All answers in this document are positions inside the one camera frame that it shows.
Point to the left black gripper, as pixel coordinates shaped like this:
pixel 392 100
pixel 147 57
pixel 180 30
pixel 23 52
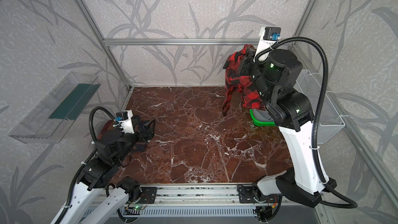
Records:
pixel 141 129

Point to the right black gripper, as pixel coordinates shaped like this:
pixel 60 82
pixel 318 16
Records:
pixel 247 69

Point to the red black plaid shirt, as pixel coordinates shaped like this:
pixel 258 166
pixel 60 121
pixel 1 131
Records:
pixel 249 95

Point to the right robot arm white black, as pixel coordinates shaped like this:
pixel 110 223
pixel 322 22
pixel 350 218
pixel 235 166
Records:
pixel 292 113

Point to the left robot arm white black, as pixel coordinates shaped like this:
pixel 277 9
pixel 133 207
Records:
pixel 95 175

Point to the folded multicolour plaid shirt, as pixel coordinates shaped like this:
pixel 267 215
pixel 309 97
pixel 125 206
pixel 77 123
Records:
pixel 108 126

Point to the green plastic basket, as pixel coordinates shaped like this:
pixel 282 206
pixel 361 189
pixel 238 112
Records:
pixel 262 118

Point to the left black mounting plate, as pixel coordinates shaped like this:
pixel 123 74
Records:
pixel 147 196

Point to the black mounting plate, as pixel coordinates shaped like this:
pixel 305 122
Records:
pixel 249 194
pixel 147 196

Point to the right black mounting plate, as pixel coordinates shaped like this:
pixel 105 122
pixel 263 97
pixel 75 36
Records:
pixel 249 194

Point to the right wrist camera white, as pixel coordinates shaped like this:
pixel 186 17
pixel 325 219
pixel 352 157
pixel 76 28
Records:
pixel 268 37

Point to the clear plastic wall tray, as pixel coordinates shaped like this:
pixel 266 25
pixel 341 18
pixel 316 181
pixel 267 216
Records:
pixel 51 119

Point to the white wire mesh basket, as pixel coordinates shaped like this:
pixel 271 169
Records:
pixel 331 121

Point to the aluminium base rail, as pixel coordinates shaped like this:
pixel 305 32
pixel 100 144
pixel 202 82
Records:
pixel 223 194

